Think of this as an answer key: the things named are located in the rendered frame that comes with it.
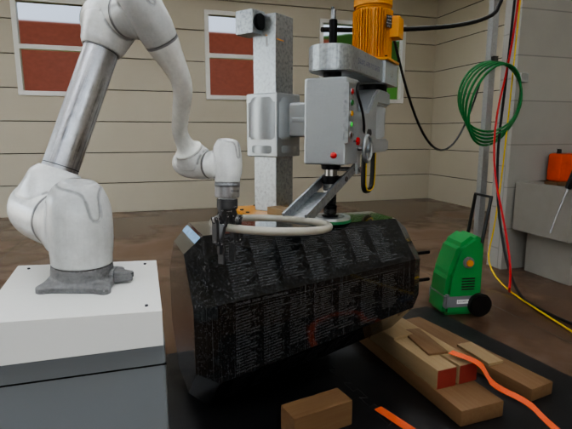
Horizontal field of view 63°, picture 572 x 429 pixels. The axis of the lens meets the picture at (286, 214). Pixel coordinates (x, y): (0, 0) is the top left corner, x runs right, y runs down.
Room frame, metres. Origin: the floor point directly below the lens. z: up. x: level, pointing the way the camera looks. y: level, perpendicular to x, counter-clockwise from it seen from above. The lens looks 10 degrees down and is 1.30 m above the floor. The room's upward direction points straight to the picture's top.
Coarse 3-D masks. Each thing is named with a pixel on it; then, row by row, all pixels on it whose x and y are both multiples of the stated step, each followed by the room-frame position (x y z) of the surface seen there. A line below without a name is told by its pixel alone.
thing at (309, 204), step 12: (348, 168) 2.56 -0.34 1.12; (360, 168) 2.53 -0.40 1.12; (312, 192) 2.32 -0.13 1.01; (324, 192) 2.33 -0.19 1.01; (336, 192) 2.31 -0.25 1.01; (300, 204) 2.19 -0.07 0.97; (312, 204) 2.20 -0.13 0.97; (324, 204) 2.17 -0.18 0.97; (300, 216) 2.08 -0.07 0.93; (312, 216) 2.05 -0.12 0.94
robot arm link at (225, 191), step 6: (216, 186) 1.63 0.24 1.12; (222, 186) 1.62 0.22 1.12; (228, 186) 1.62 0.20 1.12; (234, 186) 1.63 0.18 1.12; (216, 192) 1.63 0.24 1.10; (222, 192) 1.62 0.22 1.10; (228, 192) 1.62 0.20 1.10; (234, 192) 1.63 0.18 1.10; (222, 198) 1.63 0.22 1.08; (228, 198) 1.63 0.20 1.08; (234, 198) 1.65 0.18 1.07
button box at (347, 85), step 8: (344, 88) 2.26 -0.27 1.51; (344, 96) 2.26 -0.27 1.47; (352, 96) 2.30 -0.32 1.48; (344, 104) 2.26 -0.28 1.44; (344, 112) 2.26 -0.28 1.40; (344, 120) 2.26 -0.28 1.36; (352, 120) 2.31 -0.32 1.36; (344, 128) 2.26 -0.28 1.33; (352, 128) 2.31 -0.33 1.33; (344, 136) 2.26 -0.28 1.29; (352, 136) 2.31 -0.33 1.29
